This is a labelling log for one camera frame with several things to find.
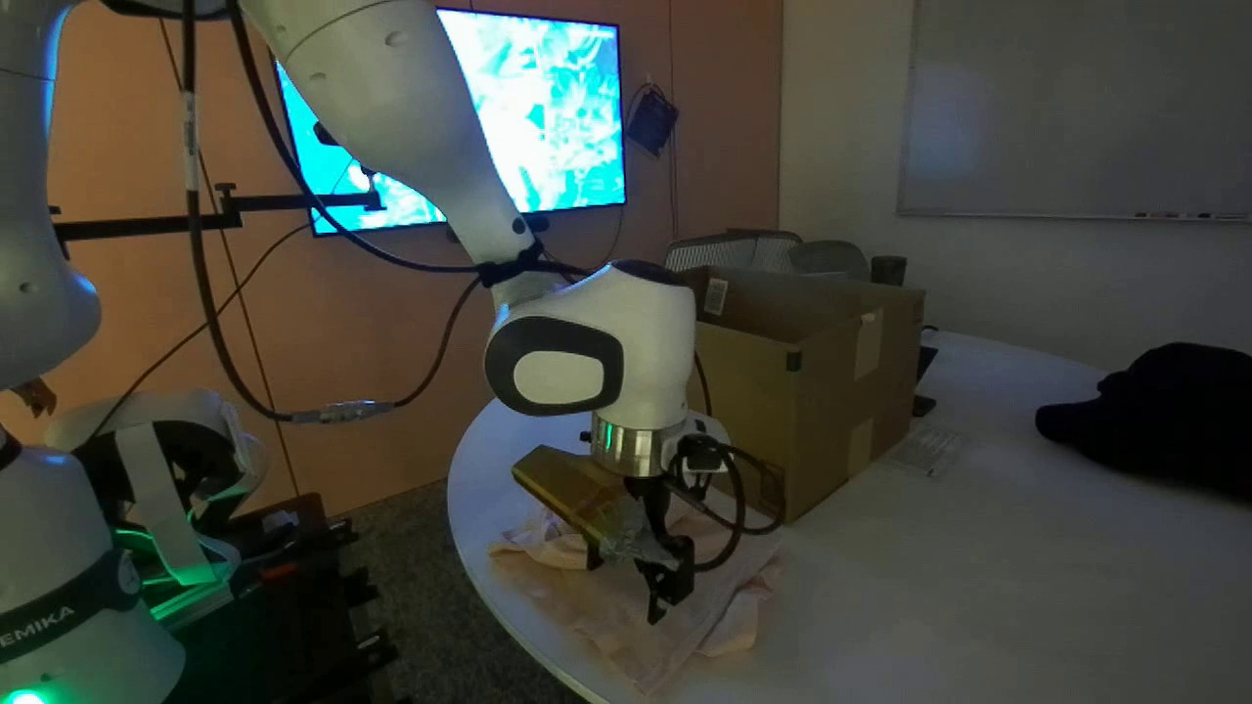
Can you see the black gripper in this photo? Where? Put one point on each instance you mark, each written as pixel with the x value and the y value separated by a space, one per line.
pixel 660 512

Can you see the peach cloth towel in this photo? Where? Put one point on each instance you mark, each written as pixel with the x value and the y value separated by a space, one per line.
pixel 587 613

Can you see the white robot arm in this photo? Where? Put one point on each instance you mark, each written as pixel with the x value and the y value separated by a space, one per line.
pixel 394 103

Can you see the brown cardboard box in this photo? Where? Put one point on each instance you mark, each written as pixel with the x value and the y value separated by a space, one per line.
pixel 809 405

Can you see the grey office chair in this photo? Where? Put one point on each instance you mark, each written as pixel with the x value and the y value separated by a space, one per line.
pixel 833 259
pixel 745 249

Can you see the black equipment cart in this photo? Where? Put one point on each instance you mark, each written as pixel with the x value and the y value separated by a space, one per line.
pixel 286 613

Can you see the dark cup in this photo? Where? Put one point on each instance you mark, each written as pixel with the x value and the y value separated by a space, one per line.
pixel 890 272

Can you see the black boom rod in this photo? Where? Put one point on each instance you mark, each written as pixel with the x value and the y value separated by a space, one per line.
pixel 159 219

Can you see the gold wrist camera block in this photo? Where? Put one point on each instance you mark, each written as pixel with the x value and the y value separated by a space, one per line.
pixel 574 491

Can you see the dark pouch on wall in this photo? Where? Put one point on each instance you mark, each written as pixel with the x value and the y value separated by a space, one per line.
pixel 650 119

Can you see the wall mounted tv screen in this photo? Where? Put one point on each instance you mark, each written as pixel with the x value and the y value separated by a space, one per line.
pixel 562 119

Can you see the black bar camera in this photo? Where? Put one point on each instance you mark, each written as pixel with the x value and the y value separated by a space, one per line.
pixel 327 132

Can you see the white wall whiteboard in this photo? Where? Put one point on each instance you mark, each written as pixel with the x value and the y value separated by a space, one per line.
pixel 1068 103

